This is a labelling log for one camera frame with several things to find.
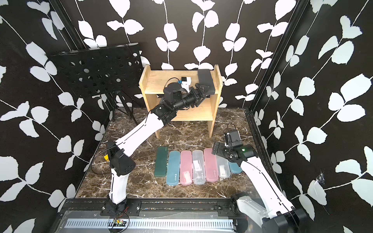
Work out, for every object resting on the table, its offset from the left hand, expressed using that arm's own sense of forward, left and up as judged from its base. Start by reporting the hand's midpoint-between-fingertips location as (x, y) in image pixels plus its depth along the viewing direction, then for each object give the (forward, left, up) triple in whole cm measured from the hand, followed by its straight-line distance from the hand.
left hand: (211, 88), depth 65 cm
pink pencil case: (-19, -3, -45) cm, 49 cm away
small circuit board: (-45, +47, -46) cm, 80 cm away
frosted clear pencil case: (-20, -11, -46) cm, 51 cm away
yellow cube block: (-11, +63, -44) cm, 78 cm away
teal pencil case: (-21, -17, -45) cm, 52 cm away
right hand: (-15, -6, -30) cm, 34 cm away
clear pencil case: (-19, +5, -45) cm, 50 cm away
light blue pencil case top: (-19, +20, -46) cm, 54 cm away
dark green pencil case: (-15, +29, -46) cm, 56 cm away
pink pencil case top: (-19, +13, -46) cm, 51 cm away
